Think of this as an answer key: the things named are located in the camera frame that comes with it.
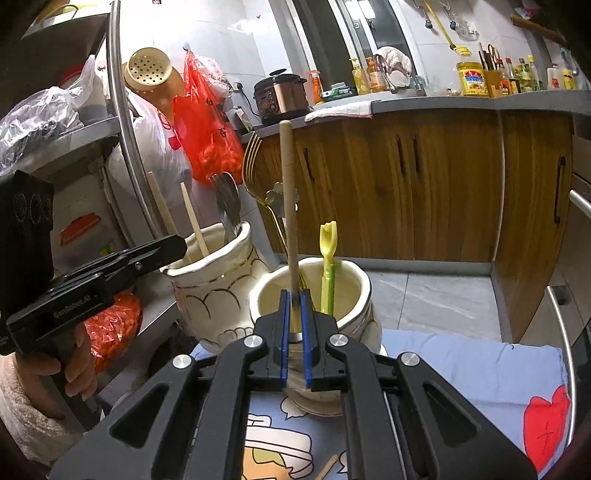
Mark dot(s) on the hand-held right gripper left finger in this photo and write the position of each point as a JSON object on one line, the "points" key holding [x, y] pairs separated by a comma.
{"points": [[285, 323]]}

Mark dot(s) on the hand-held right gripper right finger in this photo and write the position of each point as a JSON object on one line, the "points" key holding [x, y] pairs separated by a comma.
{"points": [[307, 332]]}

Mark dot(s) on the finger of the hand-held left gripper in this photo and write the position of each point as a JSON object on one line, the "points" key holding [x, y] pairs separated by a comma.
{"points": [[157, 249], [101, 279]]}

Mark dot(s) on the yellow green plastic utensil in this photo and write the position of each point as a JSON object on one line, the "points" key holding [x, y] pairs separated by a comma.
{"points": [[328, 286]]}

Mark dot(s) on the white ceramic double utensil holder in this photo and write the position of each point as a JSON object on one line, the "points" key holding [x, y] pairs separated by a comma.
{"points": [[217, 295]]}

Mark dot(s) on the silver spoon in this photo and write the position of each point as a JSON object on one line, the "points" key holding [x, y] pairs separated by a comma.
{"points": [[232, 203]]}

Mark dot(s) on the gold fork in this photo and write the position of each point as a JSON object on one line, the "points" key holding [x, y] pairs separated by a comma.
{"points": [[251, 166]]}

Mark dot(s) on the person's left forearm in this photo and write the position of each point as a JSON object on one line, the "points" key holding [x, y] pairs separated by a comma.
{"points": [[27, 415]]}

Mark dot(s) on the person's left hand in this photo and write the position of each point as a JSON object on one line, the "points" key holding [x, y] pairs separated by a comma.
{"points": [[81, 364]]}

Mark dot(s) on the red plastic bag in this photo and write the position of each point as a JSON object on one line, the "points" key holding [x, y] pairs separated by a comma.
{"points": [[207, 138], [115, 323]]}

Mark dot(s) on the grey appliance with stickers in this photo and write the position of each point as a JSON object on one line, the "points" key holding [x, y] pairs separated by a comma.
{"points": [[92, 207]]}

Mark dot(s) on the white plastic bag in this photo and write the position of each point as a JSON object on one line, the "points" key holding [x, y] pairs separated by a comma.
{"points": [[152, 138]]}

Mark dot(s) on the clear plastic bag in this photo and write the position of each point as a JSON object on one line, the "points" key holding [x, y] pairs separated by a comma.
{"points": [[37, 120]]}

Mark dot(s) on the flower tipped metal utensil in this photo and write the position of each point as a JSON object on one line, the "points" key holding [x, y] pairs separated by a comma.
{"points": [[277, 198]]}

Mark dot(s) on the blue printed cloth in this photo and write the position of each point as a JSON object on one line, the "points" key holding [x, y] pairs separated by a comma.
{"points": [[438, 369]]}

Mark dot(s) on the metal rack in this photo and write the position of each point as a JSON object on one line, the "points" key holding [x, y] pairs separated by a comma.
{"points": [[121, 115]]}

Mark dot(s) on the gold perforated ladle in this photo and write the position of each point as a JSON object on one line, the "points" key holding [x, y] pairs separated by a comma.
{"points": [[147, 69]]}

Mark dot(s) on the copper electric pressure cooker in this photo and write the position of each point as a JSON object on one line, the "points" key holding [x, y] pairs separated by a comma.
{"points": [[281, 99]]}

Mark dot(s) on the wooden kitchen cabinet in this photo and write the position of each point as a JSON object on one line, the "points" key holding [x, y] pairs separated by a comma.
{"points": [[438, 184]]}

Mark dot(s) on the white dish cloth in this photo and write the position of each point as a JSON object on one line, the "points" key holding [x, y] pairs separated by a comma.
{"points": [[339, 110]]}

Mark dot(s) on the orange spray bottle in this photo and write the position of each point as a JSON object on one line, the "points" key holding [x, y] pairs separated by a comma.
{"points": [[316, 90]]}

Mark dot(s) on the green box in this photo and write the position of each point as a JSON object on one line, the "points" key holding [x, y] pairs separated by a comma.
{"points": [[339, 92]]}

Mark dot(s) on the yellow dish soap bottle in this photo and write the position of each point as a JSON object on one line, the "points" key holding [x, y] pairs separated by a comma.
{"points": [[358, 78]]}

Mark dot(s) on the orange dish soap bottle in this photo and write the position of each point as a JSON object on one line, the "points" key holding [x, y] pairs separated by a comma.
{"points": [[376, 78]]}

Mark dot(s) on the metal kitchen faucet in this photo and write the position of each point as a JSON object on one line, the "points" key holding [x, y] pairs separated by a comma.
{"points": [[392, 83]]}

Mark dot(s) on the white rag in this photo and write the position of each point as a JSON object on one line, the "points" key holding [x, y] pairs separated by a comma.
{"points": [[397, 60]]}

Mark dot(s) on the stainless steel appliance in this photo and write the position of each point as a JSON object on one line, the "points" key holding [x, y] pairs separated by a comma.
{"points": [[579, 230]]}

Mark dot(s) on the window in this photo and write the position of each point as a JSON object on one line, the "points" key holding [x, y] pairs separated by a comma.
{"points": [[351, 27]]}

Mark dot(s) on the yellow oil jug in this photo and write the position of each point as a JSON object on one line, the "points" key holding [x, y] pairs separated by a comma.
{"points": [[473, 81]]}

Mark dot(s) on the wooden knife block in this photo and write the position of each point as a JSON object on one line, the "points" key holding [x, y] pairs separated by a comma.
{"points": [[491, 78]]}

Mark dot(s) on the yellow hanging brush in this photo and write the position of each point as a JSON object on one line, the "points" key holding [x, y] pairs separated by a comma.
{"points": [[450, 41]]}

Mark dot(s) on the row of sauce bottles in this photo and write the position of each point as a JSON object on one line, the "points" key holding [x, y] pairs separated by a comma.
{"points": [[521, 78]]}

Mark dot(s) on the white bottle with yellow label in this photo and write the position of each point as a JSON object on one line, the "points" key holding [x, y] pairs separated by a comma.
{"points": [[569, 79]]}

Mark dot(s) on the wooden rolling pin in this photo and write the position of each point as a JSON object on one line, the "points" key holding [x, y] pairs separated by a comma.
{"points": [[538, 28]]}

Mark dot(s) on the white wall socket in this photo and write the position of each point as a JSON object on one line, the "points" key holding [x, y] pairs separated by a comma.
{"points": [[238, 86]]}

